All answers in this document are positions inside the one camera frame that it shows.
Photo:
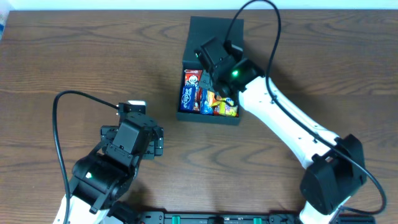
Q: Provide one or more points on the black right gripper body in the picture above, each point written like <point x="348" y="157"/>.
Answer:
<point x="206" y="80"/>

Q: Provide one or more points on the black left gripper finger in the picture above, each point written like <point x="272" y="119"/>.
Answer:
<point x="108" y="134"/>
<point x="156" y="146"/>

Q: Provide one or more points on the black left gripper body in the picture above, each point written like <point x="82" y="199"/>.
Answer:
<point x="156" y="144"/>

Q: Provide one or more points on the yellow orange snack packet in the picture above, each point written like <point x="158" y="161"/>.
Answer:
<point x="214" y="100"/>

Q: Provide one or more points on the red Hello Panda box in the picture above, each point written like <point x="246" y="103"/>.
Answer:
<point x="192" y="78"/>

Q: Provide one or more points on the blue Oreo cookie pack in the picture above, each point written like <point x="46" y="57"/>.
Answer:
<point x="205" y="108"/>

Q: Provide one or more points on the blue Eclipse mint tin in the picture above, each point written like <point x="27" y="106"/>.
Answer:
<point x="188" y="98"/>

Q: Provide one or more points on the dark green box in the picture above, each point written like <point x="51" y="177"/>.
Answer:
<point x="202" y="29"/>

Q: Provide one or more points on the red snack bag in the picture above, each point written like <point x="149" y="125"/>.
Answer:
<point x="216" y="110"/>

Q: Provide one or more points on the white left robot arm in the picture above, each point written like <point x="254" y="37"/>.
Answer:
<point x="106" y="173"/>

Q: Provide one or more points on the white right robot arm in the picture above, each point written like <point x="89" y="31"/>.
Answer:
<point x="334" y="166"/>

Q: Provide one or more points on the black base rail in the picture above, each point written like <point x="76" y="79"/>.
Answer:
<point x="158" y="217"/>

